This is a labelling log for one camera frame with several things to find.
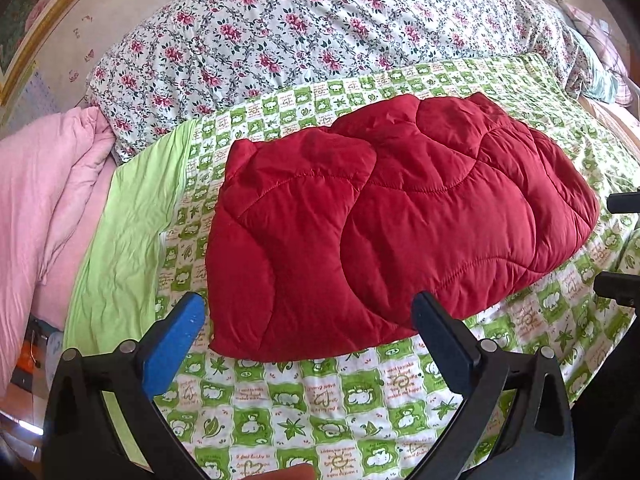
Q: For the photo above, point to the pink blanket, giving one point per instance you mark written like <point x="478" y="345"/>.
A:
<point x="45" y="200"/>

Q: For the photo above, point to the light blue cloth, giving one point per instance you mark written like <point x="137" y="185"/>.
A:
<point x="597" y="77"/>

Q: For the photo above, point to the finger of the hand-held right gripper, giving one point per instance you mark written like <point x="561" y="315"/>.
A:
<point x="625" y="202"/>
<point x="620" y="287"/>

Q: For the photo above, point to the red quilted jacket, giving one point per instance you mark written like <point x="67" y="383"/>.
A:
<point x="400" y="210"/>

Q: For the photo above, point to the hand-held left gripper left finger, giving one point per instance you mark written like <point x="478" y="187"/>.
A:
<point x="172" y="340"/>

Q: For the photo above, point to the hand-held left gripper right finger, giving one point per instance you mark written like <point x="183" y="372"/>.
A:
<point x="442" y="342"/>

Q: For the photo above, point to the pink plaid pillow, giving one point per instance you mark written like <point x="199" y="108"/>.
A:
<point x="607" y="50"/>

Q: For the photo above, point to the gold framed picture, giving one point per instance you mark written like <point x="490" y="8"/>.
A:
<point x="30" y="5"/>

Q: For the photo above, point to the person's left hand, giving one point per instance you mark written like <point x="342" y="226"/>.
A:
<point x="290" y="472"/>

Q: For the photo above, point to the green printed blanket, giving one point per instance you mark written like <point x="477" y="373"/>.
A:
<point x="325" y="410"/>

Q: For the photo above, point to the floral quilt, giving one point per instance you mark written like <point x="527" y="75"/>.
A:
<point x="300" y="35"/>

